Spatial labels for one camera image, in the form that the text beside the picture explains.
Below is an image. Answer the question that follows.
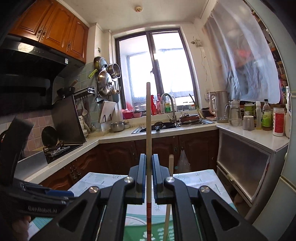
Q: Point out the light bamboo chopstick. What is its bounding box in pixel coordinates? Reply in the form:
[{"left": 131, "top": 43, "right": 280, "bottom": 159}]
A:
[{"left": 163, "top": 155, "right": 174, "bottom": 241}]

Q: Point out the red-tipped light chopstick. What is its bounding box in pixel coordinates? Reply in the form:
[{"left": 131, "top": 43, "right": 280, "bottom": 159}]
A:
[{"left": 146, "top": 82, "right": 152, "bottom": 240}]

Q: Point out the chrome kitchen faucet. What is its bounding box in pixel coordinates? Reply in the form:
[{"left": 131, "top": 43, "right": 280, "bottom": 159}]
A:
[{"left": 161, "top": 93, "right": 177, "bottom": 123}]

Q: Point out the person's left hand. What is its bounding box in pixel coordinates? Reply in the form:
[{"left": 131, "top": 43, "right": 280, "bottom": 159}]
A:
[{"left": 12, "top": 216, "right": 31, "bottom": 241}]

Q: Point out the floral teal tablecloth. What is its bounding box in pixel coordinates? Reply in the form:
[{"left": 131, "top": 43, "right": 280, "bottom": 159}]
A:
[{"left": 28, "top": 169, "right": 236, "bottom": 241}]

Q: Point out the gas stove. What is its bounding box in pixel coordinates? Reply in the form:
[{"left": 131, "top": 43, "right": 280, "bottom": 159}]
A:
[{"left": 41, "top": 126, "right": 83, "bottom": 164}]

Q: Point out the steel counter cabinet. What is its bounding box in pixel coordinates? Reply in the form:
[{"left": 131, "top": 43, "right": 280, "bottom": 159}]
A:
[{"left": 217, "top": 124, "right": 290, "bottom": 223}]

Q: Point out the small steel pot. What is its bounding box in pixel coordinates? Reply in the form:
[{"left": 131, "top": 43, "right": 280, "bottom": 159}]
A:
[{"left": 110, "top": 121, "right": 125, "bottom": 133}]

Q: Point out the glass pitcher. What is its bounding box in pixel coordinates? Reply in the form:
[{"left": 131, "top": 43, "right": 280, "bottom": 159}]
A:
[{"left": 224, "top": 100, "right": 242, "bottom": 127}]

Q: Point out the red spray bottle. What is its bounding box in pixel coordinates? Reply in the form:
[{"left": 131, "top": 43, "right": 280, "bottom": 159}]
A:
[{"left": 151, "top": 95, "right": 157, "bottom": 115}]

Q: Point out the steel electric kettle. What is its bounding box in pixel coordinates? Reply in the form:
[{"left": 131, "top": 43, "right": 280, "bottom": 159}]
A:
[{"left": 209, "top": 91, "right": 229, "bottom": 123}]

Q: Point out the red label white jar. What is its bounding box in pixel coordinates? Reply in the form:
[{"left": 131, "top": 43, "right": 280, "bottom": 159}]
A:
[{"left": 273, "top": 108, "right": 285, "bottom": 137}]

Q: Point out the green label bottle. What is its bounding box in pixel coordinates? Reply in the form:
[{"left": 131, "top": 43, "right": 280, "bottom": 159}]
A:
[{"left": 261, "top": 99, "right": 272, "bottom": 131}]

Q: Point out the black range hood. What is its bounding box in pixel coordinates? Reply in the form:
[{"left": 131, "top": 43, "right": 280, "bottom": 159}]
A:
[{"left": 1, "top": 35, "right": 84, "bottom": 116}]

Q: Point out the hanging steel pan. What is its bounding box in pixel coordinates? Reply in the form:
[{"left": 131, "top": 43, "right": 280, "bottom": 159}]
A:
[{"left": 97, "top": 70, "right": 113, "bottom": 97}]

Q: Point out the translucent plastic curtain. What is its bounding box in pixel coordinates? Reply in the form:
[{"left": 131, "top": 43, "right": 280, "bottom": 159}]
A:
[{"left": 205, "top": 1, "right": 281, "bottom": 103}]

